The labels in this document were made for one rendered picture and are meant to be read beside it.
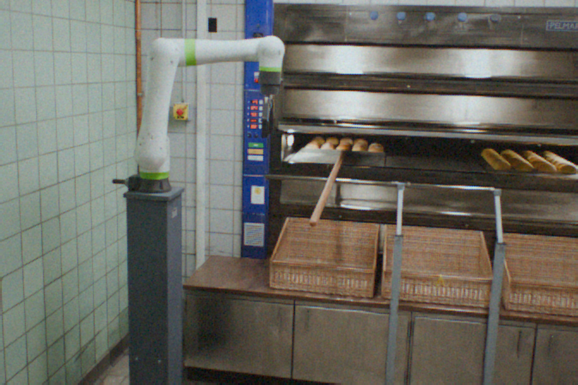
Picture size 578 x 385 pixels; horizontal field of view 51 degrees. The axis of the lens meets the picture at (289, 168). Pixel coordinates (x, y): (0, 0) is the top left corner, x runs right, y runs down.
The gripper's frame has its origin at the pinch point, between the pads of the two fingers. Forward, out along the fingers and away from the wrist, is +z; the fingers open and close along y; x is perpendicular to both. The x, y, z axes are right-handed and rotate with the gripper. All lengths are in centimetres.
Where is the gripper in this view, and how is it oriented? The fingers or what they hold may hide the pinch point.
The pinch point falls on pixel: (267, 133)
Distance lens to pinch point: 254.4
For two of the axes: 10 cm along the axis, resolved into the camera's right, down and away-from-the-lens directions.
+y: -1.2, 1.8, -9.8
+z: -0.5, 9.8, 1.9
